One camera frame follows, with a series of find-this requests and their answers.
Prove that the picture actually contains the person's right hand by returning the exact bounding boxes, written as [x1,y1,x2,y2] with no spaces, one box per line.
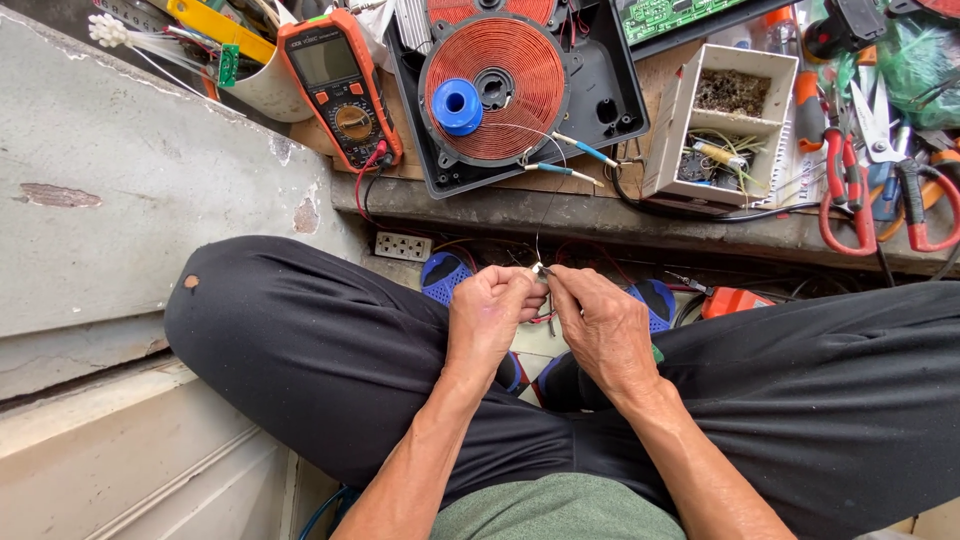
[545,264,666,411]

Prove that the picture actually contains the person's left hand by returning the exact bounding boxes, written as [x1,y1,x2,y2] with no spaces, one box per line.
[447,264,551,381]

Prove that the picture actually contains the thin solder wire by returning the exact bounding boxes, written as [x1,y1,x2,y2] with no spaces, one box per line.
[480,121,569,270]

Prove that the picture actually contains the person's right blue shoe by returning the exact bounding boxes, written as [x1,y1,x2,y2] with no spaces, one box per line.
[534,279,678,411]

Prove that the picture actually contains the person's blue shoe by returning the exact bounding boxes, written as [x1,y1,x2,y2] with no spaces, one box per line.
[534,279,678,411]
[420,251,530,397]

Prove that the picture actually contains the person's left blue shoe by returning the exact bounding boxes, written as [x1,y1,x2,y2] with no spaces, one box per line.
[420,251,530,397]

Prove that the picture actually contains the black and red clip probe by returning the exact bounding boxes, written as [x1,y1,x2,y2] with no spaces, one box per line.
[663,270,715,298]

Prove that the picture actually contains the white power strip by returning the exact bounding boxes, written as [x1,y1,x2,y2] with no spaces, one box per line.
[373,231,434,264]

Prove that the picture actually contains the orange device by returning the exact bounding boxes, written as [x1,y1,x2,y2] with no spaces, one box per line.
[701,286,777,321]

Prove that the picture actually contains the blue sleeved coil lead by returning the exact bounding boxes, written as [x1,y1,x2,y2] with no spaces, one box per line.
[551,131,624,170]
[522,161,606,189]

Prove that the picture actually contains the black probe lead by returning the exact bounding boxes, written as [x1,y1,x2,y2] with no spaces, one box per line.
[363,153,396,226]

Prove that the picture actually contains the person's green shirt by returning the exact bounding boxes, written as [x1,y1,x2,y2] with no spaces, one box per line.
[429,472,687,540]

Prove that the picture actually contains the person's black trousers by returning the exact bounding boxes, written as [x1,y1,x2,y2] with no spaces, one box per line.
[163,234,960,540]

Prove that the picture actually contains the red probe lead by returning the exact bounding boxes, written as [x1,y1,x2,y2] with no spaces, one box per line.
[354,139,391,223]

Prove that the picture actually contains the blue solder spool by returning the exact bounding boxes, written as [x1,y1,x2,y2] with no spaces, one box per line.
[431,78,485,138]

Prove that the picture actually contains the white compartment box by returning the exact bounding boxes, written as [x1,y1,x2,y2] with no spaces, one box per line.
[641,43,800,210]

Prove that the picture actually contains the copper induction coil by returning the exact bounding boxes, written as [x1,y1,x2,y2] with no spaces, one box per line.
[417,12,571,169]
[426,0,560,27]

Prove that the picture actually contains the black cooker housing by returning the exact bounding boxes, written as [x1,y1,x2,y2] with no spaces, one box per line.
[382,0,652,201]

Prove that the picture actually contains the orange digital multimeter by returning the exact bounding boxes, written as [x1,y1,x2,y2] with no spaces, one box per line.
[276,7,405,175]

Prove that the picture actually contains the silver finned heat sink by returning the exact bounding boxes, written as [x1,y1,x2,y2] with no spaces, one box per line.
[393,0,433,55]

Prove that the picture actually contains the white cylindrical container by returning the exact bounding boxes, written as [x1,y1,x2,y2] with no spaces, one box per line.
[217,45,316,125]

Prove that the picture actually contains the clear bottle with orange cap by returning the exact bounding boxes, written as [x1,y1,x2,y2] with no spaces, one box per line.
[765,6,801,54]

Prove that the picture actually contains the small green circuit board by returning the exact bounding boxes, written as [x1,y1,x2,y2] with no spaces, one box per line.
[216,42,241,89]

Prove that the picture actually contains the black and red power tool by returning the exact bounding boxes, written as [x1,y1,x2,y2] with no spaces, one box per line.
[802,0,890,63]

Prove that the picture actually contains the yellow plastic tool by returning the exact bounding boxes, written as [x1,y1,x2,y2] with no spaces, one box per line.
[165,0,279,66]

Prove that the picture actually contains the green plastic bag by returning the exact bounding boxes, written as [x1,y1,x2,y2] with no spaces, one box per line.
[873,13,960,132]

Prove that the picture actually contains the blue cable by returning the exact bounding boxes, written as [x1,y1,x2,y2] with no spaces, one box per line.
[298,483,361,540]

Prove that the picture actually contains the red handled pliers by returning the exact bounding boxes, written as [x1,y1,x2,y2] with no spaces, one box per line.
[821,86,865,210]

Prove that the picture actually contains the orange handled screwdriver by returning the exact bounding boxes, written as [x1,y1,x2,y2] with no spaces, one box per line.
[793,69,827,153]

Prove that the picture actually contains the red handled scissors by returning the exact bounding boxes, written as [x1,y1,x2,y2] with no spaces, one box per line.
[817,77,960,258]

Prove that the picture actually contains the orange handled tool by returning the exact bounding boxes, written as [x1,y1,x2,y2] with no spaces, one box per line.
[876,148,960,243]

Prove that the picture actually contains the bundle of white cable ties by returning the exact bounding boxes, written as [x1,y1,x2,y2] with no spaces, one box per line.
[87,13,220,100]

